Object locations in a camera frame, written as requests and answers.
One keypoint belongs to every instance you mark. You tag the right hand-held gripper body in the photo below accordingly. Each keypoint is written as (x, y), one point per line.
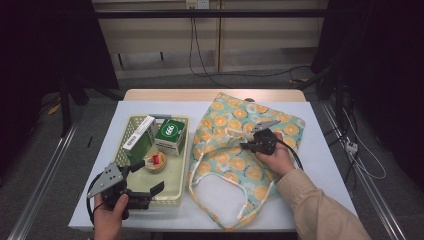
(265, 141)

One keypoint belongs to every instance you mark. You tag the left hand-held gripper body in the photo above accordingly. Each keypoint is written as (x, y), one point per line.
(106, 183)

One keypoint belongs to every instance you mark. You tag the cream plastic basket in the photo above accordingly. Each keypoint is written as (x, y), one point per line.
(166, 181)

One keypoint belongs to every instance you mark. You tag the tall green white box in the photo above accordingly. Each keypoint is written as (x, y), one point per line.
(141, 140)

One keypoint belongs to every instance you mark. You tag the orange print cloth bag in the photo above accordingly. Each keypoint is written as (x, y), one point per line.
(233, 116)

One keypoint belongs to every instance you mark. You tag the green cube box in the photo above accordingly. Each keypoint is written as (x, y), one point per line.
(170, 132)

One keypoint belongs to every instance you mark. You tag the person's right hand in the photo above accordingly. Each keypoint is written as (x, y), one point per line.
(278, 161)

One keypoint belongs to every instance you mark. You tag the person's left hand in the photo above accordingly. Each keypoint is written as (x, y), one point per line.
(108, 220)

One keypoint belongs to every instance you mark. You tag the black metal stand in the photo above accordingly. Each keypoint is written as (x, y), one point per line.
(338, 96)
(65, 110)

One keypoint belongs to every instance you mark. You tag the white power strip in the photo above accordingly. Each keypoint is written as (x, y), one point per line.
(351, 146)

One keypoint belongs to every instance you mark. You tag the black horizontal bar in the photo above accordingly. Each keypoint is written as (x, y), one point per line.
(206, 13)

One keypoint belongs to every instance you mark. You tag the dark curtain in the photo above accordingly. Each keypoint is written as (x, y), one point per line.
(43, 43)
(383, 66)

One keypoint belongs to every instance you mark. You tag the metal floor rail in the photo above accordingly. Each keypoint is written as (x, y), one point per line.
(376, 203)
(43, 180)

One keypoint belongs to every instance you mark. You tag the white wall socket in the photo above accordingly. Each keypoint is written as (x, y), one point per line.
(197, 4)

